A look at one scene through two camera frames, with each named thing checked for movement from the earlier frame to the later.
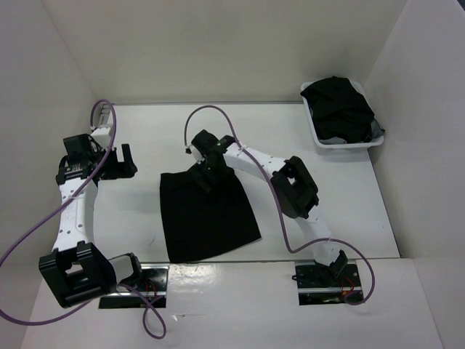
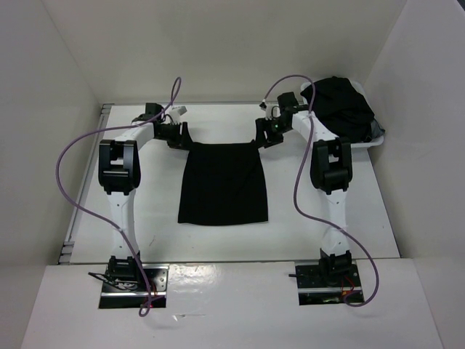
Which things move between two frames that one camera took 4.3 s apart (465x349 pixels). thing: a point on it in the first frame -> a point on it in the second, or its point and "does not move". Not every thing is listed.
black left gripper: x=120 y=169 -> x=178 y=141
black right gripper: x=202 y=171 -> x=261 y=125
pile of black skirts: x=339 y=110 does not move
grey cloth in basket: x=376 y=129 does not move
